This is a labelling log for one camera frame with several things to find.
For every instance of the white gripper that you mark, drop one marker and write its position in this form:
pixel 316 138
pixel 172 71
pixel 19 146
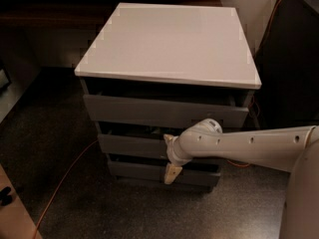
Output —
pixel 172 151

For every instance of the green jalapeno chip bag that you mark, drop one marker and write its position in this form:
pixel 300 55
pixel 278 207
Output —
pixel 158 130

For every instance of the grey drawer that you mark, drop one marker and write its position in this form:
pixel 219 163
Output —
pixel 178 110
pixel 199 172
pixel 134 141

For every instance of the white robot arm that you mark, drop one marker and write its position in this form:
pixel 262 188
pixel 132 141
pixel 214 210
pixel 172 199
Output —
pixel 294 150

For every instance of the grey bottom drawer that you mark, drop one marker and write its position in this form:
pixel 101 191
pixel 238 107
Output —
pixel 199 172

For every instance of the grey top drawer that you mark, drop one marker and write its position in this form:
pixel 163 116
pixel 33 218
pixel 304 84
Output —
pixel 178 110

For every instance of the grey drawer cabinet white top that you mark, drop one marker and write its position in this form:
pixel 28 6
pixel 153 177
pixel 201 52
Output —
pixel 154 48

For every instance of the dark wooden shelf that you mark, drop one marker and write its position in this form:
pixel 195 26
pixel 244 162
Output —
pixel 72 14

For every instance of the brown cardboard box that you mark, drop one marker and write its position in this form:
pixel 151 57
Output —
pixel 15 221

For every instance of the black object on box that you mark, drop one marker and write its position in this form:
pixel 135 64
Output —
pixel 5 197

